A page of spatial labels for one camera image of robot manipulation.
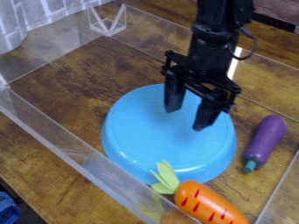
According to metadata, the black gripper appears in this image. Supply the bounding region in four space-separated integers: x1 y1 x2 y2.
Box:
162 24 240 131

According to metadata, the orange toy carrot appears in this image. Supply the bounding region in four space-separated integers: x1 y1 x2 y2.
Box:
151 160 248 224

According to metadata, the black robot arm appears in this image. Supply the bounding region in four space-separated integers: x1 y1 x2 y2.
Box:
162 0 255 130

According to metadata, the blue upside-down bowl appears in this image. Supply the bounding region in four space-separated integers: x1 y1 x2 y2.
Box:
102 84 238 185

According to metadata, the purple toy eggplant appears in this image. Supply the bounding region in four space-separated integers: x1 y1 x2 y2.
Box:
244 115 287 173

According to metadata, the white curtain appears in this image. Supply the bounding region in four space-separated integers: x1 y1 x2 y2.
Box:
0 0 110 54

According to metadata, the blue object at corner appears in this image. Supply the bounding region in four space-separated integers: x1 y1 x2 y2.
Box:
0 192 21 224

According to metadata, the clear acrylic enclosure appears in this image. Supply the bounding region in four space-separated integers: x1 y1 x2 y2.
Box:
0 3 299 224

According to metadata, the black cable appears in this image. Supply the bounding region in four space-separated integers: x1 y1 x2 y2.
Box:
227 25 259 61

